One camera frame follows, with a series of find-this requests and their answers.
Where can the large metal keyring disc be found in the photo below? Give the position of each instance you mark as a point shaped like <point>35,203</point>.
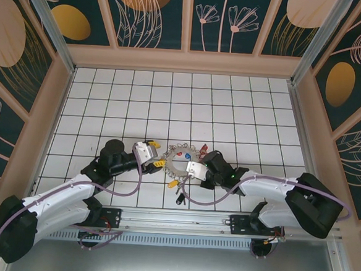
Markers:
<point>170,160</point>

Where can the yellow-capped key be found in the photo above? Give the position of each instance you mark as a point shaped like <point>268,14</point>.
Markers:
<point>172,183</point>

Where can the blue-capped key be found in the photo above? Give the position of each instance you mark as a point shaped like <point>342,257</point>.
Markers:
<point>187,156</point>

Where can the black-capped key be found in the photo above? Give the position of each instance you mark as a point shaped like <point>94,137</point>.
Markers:
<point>180,199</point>

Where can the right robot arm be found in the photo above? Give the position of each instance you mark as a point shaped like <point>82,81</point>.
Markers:
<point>269,188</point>

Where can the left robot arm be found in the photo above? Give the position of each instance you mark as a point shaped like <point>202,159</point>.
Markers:
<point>62,192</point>

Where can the grey metal panel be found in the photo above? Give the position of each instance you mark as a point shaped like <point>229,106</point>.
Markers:
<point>174,265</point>

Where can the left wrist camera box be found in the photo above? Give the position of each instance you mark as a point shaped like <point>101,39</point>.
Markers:
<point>143,153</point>

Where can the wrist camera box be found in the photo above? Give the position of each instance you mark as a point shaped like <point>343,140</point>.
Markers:
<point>196,170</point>
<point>143,153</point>

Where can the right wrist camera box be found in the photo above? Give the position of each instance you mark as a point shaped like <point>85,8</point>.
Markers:
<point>196,170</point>

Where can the aluminium mounting rail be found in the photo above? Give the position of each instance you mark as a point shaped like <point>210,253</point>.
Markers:
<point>174,217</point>

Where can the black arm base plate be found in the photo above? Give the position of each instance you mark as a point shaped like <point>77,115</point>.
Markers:
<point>241,223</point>
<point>111,218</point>

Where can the aluminium corner post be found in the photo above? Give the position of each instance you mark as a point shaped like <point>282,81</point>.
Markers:
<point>323,37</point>
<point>51,30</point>

